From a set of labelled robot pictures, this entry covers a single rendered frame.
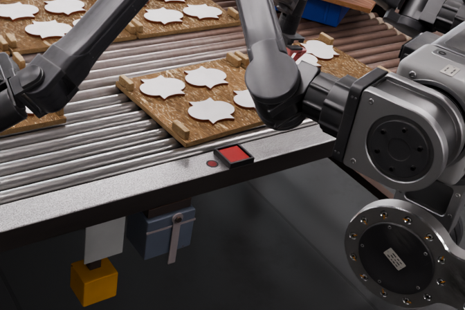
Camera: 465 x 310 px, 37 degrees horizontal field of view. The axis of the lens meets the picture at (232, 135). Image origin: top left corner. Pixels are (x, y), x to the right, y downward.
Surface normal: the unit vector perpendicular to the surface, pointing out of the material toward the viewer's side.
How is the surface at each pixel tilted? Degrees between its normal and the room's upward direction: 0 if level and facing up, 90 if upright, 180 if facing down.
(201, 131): 0
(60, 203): 0
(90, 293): 90
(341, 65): 0
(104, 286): 90
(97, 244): 90
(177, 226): 90
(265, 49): 38
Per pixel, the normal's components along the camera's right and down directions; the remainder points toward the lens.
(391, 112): -0.59, 0.36
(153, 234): 0.56, 0.51
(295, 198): 0.15, -0.83
